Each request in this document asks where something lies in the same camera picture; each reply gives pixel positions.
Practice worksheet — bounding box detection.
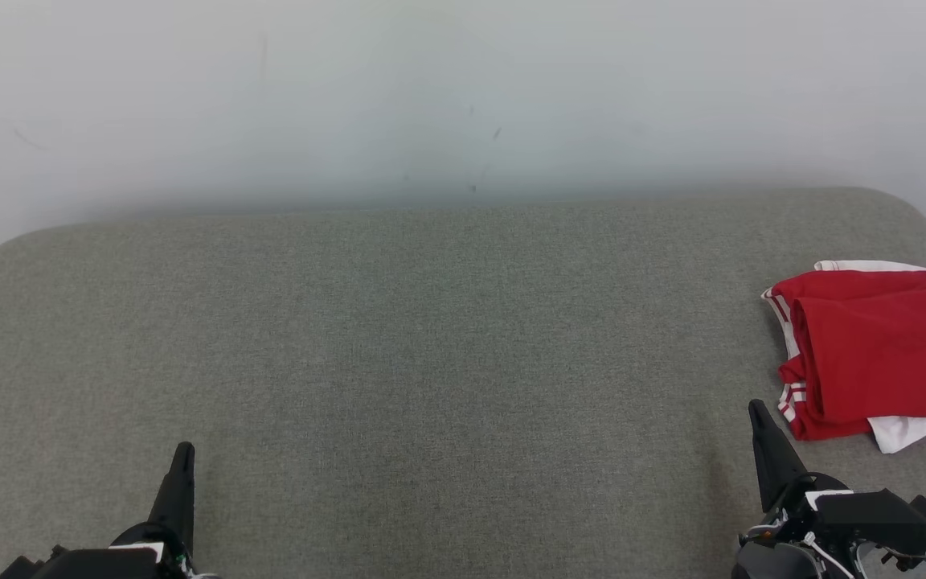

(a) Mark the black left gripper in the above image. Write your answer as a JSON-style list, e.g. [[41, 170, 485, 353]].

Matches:
[[112, 441, 196, 579]]

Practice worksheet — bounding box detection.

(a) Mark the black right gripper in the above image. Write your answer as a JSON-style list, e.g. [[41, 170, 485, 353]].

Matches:
[[747, 400, 854, 544]]

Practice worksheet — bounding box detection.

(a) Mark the red white jersey shirt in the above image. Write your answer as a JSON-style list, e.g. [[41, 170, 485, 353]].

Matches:
[[781, 288, 926, 455]]

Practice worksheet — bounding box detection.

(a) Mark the grey fabric sofa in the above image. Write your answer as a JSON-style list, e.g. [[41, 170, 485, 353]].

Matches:
[[0, 187, 926, 579]]

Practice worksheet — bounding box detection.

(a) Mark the red jersey pile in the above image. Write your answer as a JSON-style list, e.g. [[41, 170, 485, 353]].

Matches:
[[760, 259, 926, 441]]

